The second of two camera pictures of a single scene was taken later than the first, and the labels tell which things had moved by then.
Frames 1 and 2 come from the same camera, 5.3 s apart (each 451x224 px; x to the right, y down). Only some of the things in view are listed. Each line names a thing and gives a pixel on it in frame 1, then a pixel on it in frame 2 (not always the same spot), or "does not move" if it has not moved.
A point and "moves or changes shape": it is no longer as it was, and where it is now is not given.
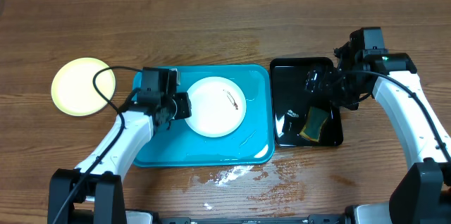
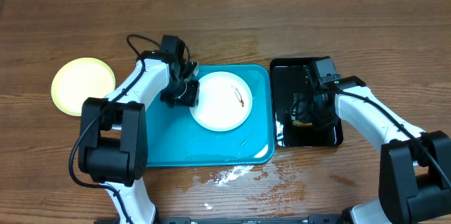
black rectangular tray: (292, 103) does not move
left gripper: (184, 102) -> (191, 100)
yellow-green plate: (72, 89) does not move
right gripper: (328, 75) -> (301, 111)
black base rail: (313, 219) does not move
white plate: (218, 106) moves or changes shape
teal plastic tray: (251, 143) does not move
